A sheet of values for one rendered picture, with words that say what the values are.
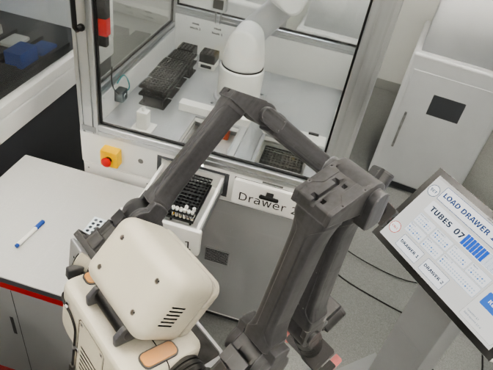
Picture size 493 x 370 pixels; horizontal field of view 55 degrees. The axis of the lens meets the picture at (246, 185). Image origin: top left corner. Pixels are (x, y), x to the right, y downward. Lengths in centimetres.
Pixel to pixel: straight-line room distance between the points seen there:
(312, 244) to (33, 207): 137
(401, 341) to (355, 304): 85
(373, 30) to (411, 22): 331
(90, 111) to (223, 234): 72
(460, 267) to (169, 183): 91
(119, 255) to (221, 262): 125
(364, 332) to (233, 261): 88
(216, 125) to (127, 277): 42
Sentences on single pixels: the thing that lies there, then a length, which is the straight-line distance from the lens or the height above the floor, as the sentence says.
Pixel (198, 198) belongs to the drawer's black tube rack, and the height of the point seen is 90.
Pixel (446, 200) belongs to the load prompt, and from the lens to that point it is 164.
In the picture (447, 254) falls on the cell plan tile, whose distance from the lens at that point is 159.
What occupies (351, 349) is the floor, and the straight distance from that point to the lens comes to 257.
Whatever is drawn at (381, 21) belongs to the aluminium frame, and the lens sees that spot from 148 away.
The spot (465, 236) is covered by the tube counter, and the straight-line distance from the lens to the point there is 160.
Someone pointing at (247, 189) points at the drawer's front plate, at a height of 90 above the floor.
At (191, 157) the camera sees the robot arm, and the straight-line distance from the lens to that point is 111.
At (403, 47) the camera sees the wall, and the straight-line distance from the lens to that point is 486.
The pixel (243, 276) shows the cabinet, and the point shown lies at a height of 39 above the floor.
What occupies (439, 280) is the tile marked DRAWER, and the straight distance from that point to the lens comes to 158.
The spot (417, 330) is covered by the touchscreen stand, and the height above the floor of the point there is 69.
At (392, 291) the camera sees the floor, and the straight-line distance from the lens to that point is 290.
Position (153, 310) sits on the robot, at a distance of 87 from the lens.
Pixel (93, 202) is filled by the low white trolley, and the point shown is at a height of 76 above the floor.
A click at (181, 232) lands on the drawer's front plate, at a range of 159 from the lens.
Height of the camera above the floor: 204
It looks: 39 degrees down
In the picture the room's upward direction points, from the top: 11 degrees clockwise
